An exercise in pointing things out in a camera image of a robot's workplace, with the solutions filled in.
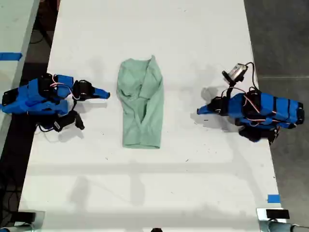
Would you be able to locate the black and silver camera box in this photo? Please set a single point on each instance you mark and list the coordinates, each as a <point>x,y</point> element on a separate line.
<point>236,71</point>

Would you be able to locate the metal clamp plate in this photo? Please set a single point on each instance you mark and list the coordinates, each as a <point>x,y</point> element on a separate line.
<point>262,217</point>
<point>39,217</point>

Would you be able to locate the grey side table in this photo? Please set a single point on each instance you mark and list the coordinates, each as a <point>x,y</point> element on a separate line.
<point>14,36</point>

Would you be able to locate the black camera stalk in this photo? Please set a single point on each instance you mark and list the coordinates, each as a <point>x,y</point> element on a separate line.
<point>229,93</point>

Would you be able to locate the blue and black arm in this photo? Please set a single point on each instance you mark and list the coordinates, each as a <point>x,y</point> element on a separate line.
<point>31,96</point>
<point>268,108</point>

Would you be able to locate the small black box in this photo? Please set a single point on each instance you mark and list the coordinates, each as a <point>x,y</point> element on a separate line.
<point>277,214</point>
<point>25,216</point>

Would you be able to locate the small blue tape piece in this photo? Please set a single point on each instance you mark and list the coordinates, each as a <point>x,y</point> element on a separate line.
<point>274,198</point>

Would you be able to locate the long blue tape strip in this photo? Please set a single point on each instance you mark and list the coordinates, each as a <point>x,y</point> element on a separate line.
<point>10,56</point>

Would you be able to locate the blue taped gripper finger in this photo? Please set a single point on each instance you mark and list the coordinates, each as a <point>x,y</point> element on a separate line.
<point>100,96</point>
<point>206,112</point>
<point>206,107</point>
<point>101,91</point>

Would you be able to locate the pale green T-shirt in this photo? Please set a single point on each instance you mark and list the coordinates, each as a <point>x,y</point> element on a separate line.
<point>141,104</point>

